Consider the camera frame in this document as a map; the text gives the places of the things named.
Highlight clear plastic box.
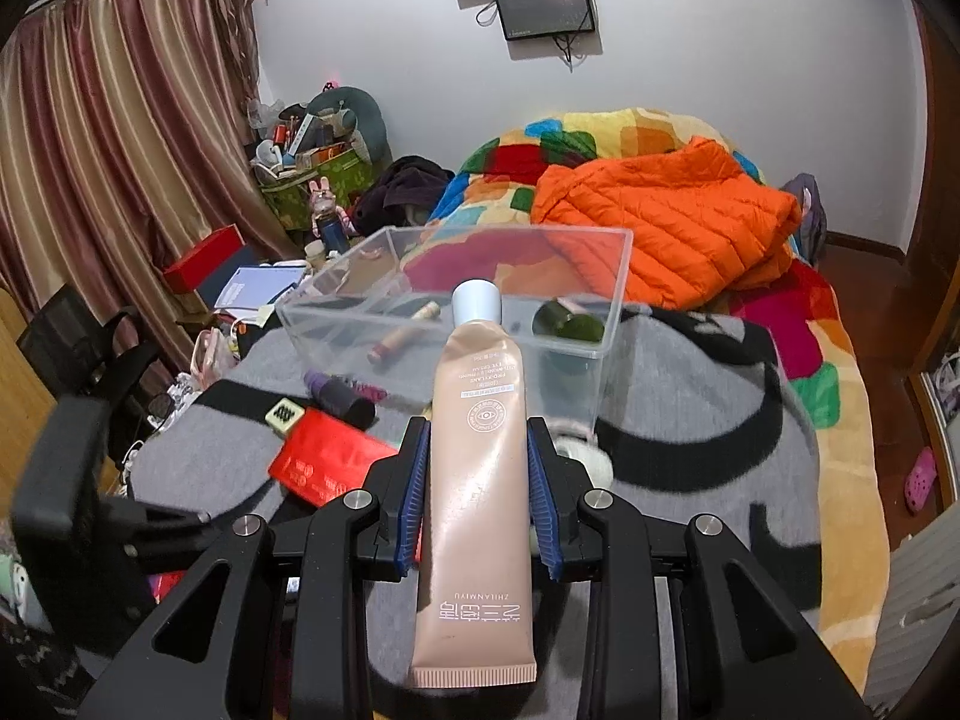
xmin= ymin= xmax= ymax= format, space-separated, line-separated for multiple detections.
xmin=275 ymin=225 xmax=635 ymax=440

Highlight beige cream tube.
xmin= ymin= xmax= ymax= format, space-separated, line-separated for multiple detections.
xmin=409 ymin=279 xmax=539 ymax=689

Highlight purple black bottle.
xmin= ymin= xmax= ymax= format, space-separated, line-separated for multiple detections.
xmin=304 ymin=369 xmax=376 ymax=430

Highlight grey purple bag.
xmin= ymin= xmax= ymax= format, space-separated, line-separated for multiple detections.
xmin=784 ymin=172 xmax=827 ymax=263

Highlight lipstick tube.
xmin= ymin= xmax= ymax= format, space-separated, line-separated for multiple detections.
xmin=367 ymin=301 xmax=440 ymax=365

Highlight colourful patchwork quilt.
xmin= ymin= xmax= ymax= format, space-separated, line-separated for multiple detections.
xmin=401 ymin=109 xmax=893 ymax=661

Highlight blue white papers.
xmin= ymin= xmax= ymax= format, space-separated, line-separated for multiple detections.
xmin=214 ymin=264 xmax=308 ymax=312

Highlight grey black blanket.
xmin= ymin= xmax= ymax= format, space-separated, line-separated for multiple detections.
xmin=127 ymin=304 xmax=826 ymax=720

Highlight red packet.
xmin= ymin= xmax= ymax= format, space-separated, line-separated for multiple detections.
xmin=268 ymin=409 xmax=398 ymax=505

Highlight person's dark patterned clothing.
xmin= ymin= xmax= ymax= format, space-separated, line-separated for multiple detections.
xmin=0 ymin=615 xmax=102 ymax=720

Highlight black office chair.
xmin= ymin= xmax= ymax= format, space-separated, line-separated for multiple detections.
xmin=19 ymin=285 xmax=162 ymax=421

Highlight rabbit topped bottle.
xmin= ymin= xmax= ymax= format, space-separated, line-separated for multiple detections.
xmin=309 ymin=176 xmax=353 ymax=254

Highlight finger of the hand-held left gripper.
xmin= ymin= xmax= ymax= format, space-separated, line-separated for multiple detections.
xmin=120 ymin=499 xmax=215 ymax=545

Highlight green white mahjong tile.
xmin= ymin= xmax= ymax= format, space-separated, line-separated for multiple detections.
xmin=264 ymin=397 xmax=308 ymax=437

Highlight dark green round object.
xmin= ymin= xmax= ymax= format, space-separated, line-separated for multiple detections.
xmin=532 ymin=300 xmax=605 ymax=346

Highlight grey green pillow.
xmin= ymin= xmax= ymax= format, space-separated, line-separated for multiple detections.
xmin=304 ymin=86 xmax=391 ymax=166

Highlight dark purple clothing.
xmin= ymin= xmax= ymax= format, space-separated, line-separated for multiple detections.
xmin=352 ymin=156 xmax=451 ymax=237

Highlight pink shoe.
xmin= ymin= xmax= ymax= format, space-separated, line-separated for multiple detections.
xmin=904 ymin=446 xmax=938 ymax=515

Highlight striped brown curtain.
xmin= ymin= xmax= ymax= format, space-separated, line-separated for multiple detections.
xmin=0 ymin=0 xmax=301 ymax=361

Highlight orange down jacket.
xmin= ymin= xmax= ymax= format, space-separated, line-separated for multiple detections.
xmin=531 ymin=136 xmax=802 ymax=310

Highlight red box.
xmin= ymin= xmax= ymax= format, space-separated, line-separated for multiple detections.
xmin=163 ymin=225 xmax=247 ymax=295

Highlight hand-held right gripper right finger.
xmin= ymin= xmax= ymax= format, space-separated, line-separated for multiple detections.
xmin=525 ymin=416 xmax=875 ymax=720

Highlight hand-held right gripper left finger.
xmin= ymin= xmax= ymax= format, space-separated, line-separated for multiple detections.
xmin=75 ymin=416 xmax=432 ymax=720

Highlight white tape roll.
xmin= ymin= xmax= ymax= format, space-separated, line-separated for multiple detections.
xmin=547 ymin=420 xmax=616 ymax=492

